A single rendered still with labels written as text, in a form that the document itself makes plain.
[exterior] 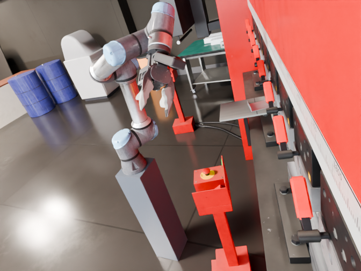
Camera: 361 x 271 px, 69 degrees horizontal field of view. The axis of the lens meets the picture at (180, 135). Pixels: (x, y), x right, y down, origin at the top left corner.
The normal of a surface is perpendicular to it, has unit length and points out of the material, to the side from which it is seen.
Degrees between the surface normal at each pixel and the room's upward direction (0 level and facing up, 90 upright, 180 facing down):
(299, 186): 39
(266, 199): 0
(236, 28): 90
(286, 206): 0
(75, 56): 90
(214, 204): 90
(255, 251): 0
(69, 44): 90
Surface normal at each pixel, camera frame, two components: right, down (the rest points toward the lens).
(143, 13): -0.38, 0.56
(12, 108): 0.88, 0.00
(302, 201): -0.30, -0.30
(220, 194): -0.06, 0.52
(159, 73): 0.59, -0.10
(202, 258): -0.27, -0.83
